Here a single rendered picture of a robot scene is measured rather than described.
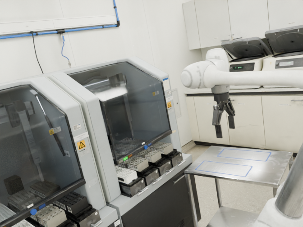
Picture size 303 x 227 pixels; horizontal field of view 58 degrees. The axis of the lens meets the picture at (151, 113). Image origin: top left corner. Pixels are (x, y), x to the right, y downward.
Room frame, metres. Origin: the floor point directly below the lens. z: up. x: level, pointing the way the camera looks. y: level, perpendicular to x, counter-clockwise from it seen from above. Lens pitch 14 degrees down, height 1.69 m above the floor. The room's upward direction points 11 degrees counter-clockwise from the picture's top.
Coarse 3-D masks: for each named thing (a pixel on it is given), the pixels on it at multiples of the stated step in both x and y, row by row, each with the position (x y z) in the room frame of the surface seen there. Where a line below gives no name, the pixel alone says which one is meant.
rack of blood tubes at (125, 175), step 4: (116, 168) 1.88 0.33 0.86; (120, 168) 1.87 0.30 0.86; (124, 168) 1.85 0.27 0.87; (116, 172) 1.82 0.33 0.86; (120, 172) 1.80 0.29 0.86; (124, 172) 1.79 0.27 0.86; (128, 172) 1.78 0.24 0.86; (132, 172) 1.76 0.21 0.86; (120, 176) 1.74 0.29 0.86; (124, 176) 1.72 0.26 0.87; (128, 176) 1.71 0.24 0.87; (132, 176) 1.73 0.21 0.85; (136, 176) 1.76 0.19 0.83; (120, 180) 1.75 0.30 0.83; (124, 180) 1.71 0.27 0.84; (128, 180) 1.70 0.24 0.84
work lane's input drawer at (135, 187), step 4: (132, 180) 1.72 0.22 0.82; (136, 180) 1.73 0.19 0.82; (140, 180) 1.74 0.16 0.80; (120, 184) 1.74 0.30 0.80; (124, 184) 1.71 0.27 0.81; (128, 184) 1.69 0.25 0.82; (132, 184) 1.68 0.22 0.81; (136, 184) 1.70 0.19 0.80; (140, 184) 1.73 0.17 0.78; (144, 184) 1.75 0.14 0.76; (120, 188) 1.73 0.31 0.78; (124, 188) 1.70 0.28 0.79; (128, 188) 1.67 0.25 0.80; (132, 188) 1.67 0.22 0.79; (136, 188) 1.69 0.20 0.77; (140, 188) 1.72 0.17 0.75; (128, 192) 1.68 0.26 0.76; (132, 192) 1.67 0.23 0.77; (136, 192) 1.69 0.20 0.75; (140, 192) 1.67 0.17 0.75; (132, 196) 1.66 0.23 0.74
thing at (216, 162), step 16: (208, 160) 1.81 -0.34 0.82; (224, 160) 1.76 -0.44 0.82; (240, 160) 1.71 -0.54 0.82; (256, 160) 1.67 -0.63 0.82; (272, 160) 1.63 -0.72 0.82; (288, 160) 1.59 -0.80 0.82; (208, 176) 1.61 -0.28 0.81; (224, 176) 1.55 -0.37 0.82; (240, 176) 1.51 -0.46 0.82; (256, 176) 1.48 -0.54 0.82; (272, 176) 1.44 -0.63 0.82; (192, 192) 1.72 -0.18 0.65; (192, 208) 1.71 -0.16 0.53; (224, 208) 2.00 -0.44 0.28; (208, 224) 1.84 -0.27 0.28; (224, 224) 1.80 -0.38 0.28; (240, 224) 1.77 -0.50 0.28
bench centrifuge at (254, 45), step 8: (240, 40) 3.62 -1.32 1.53; (248, 40) 3.55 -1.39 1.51; (256, 40) 3.49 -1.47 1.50; (224, 48) 3.91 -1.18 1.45; (232, 48) 3.86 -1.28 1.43; (240, 48) 3.80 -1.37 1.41; (248, 48) 3.75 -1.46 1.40; (256, 48) 3.70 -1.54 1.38; (264, 48) 3.65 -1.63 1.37; (240, 56) 4.02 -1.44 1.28; (248, 56) 3.97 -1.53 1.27; (256, 56) 3.92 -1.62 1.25; (264, 56) 3.64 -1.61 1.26; (232, 64) 3.66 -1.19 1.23; (240, 64) 3.57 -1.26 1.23; (248, 64) 3.49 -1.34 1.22; (256, 64) 3.42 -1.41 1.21; (232, 88) 3.63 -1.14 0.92; (240, 88) 3.55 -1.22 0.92; (256, 88) 3.43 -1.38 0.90
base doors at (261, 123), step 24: (240, 96) 3.55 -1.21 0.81; (264, 96) 3.33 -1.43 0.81; (288, 96) 3.12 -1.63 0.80; (192, 120) 4.14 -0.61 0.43; (240, 120) 3.57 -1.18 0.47; (264, 120) 3.35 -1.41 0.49; (288, 120) 3.13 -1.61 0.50; (240, 144) 3.60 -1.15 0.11; (264, 144) 3.37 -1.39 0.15; (288, 144) 3.15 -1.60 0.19
